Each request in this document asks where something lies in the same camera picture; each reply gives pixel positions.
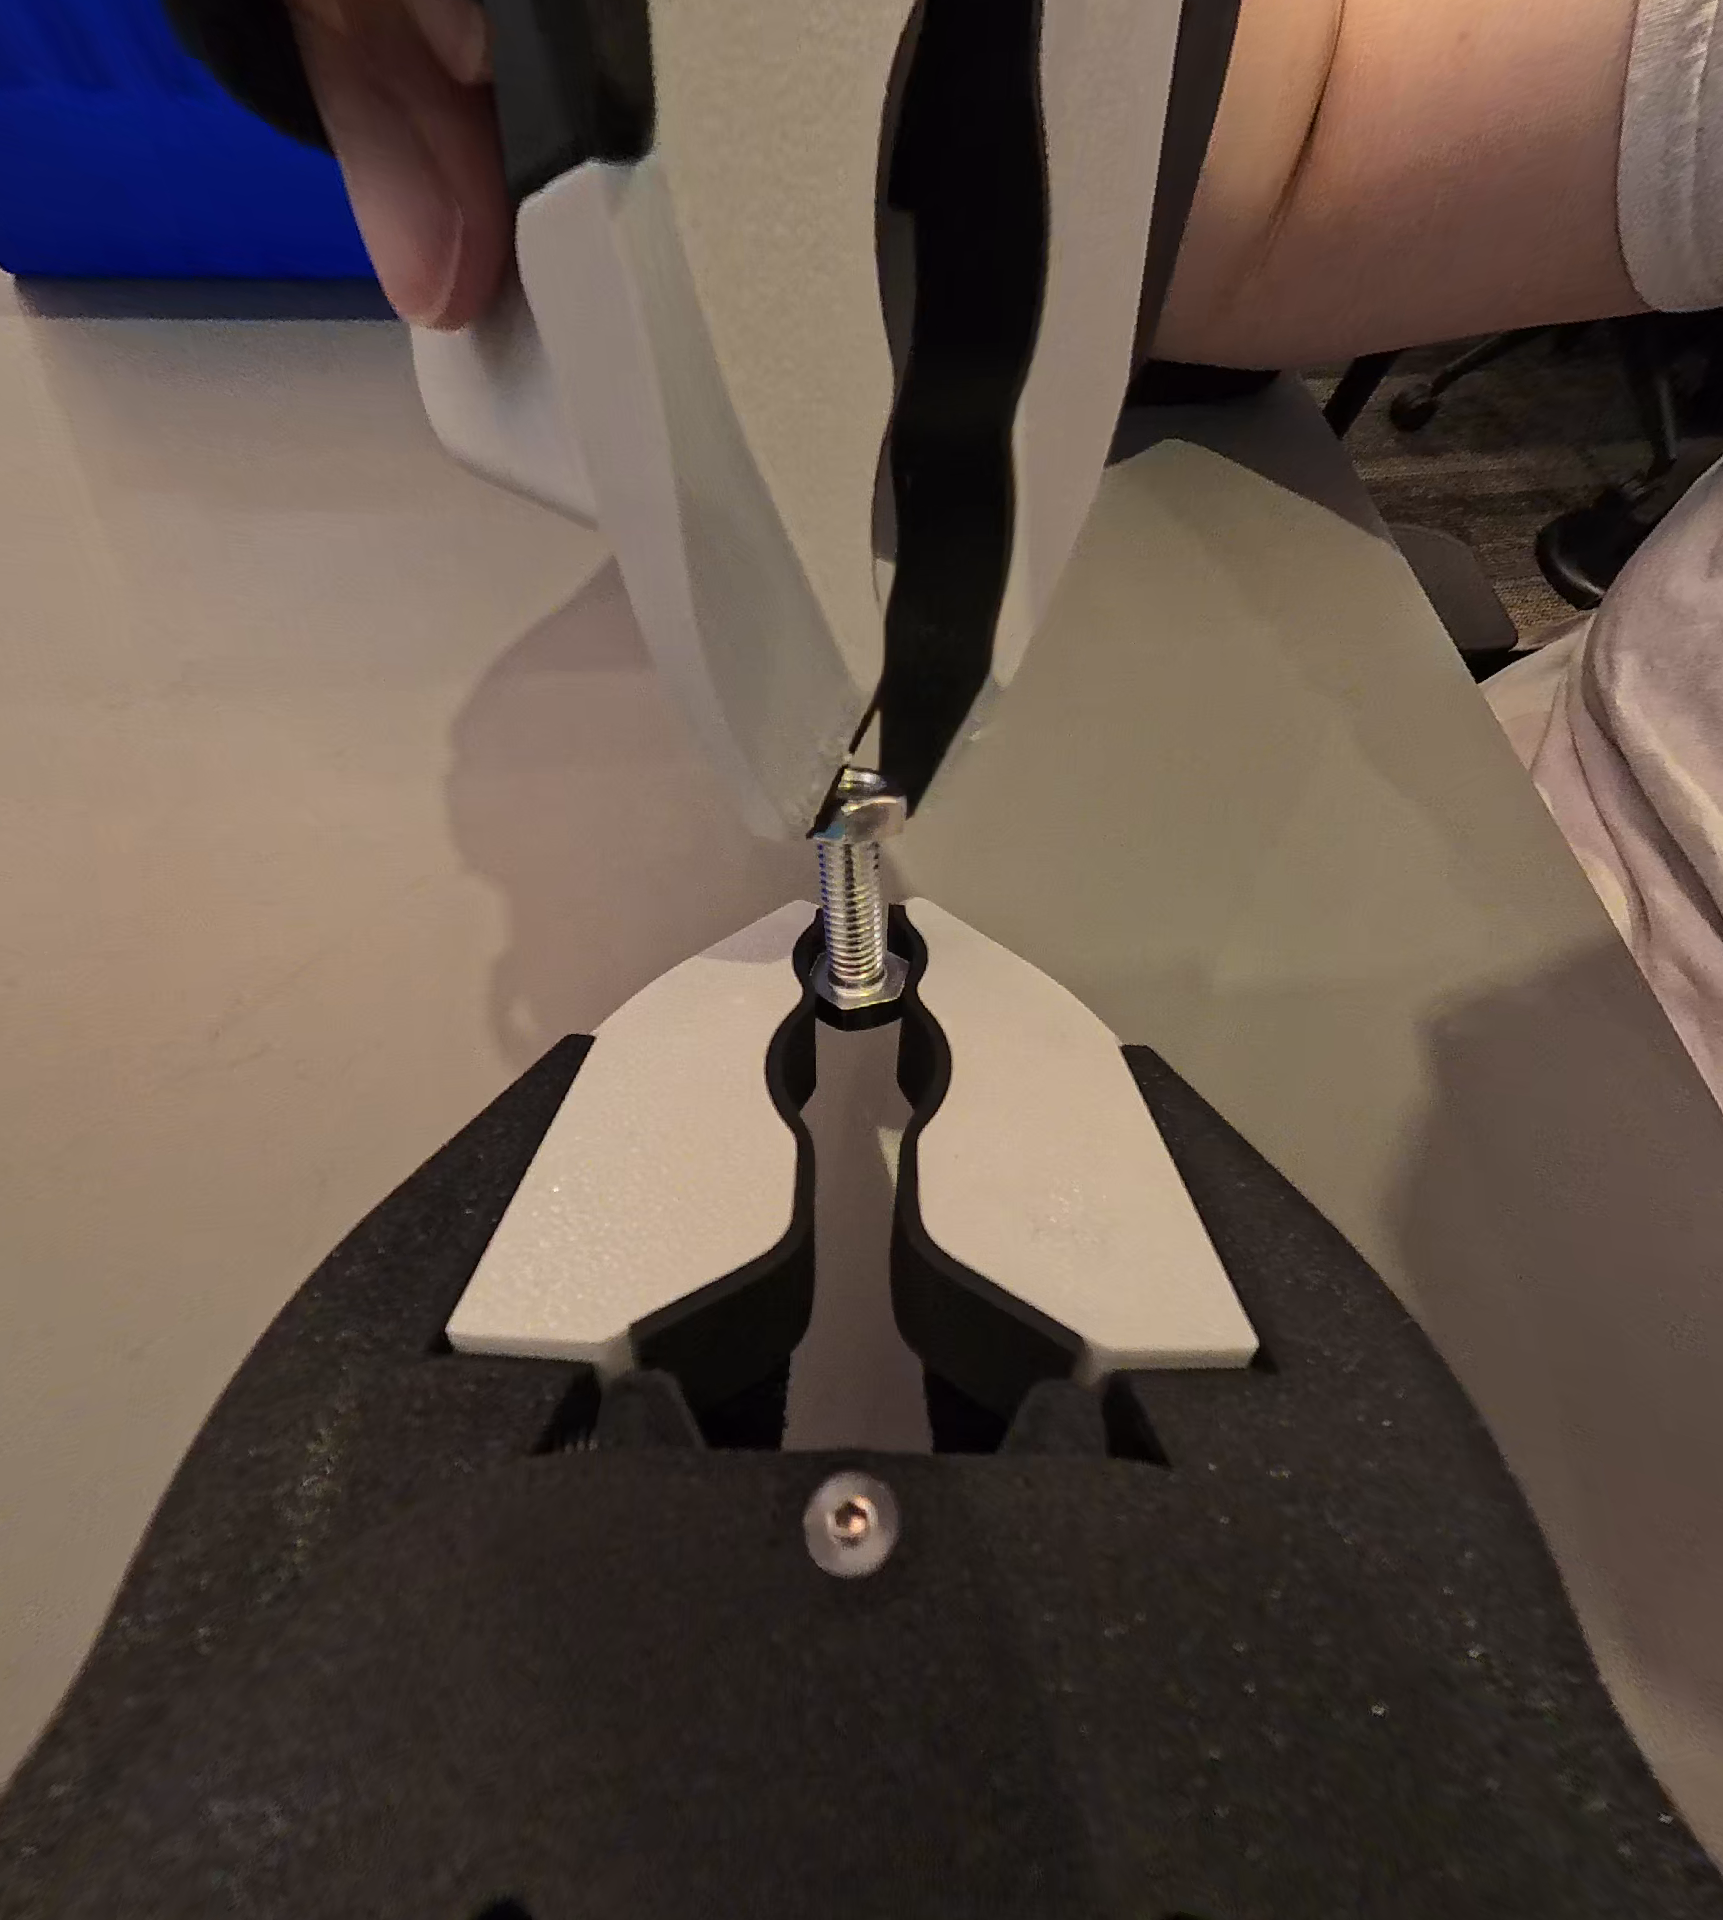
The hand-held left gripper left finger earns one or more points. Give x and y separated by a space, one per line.
636 1185

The black chair armrest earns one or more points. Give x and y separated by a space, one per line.
1461 601

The small silver hex nut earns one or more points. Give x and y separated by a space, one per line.
868 818

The blue plastic bin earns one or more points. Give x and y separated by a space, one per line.
96 164

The short thin silver bolt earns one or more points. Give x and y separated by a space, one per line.
858 915

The black office chair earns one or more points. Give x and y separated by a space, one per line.
1595 450

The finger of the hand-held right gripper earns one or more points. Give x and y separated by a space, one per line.
756 374
1086 301

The person's right hand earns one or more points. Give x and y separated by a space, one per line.
410 164

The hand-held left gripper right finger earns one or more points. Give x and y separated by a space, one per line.
1072 1200

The person's light clothing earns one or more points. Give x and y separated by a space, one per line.
1715 751

